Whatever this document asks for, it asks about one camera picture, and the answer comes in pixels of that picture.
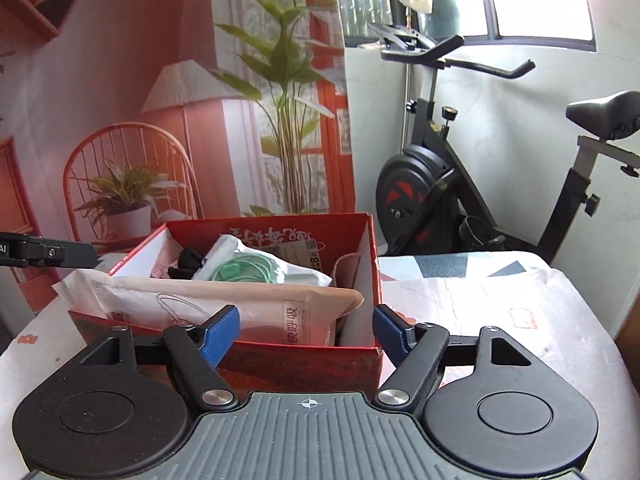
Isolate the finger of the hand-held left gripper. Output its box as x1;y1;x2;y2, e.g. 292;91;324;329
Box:
15;237;99;269

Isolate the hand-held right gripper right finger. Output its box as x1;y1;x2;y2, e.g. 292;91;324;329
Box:
372;304;535;413

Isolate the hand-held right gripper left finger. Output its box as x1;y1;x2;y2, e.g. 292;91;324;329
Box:
77;305;241;411

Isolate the beige face mask packet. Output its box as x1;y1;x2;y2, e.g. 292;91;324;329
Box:
52;267;365;349

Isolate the clear bag with green cable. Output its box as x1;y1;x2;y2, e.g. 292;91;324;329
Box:
192;234;334;289

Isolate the black strap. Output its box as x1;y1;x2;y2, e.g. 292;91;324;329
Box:
167;247;212;282

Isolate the red cardboard box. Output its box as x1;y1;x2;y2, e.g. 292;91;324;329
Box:
67;212;385;397

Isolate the printed tablecloth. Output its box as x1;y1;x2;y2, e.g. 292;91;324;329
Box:
0;251;632;472

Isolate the black exercise bike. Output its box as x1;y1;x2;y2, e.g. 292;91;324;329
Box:
367;22;640;267

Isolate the printed wall backdrop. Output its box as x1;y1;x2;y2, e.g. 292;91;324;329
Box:
0;0;357;312

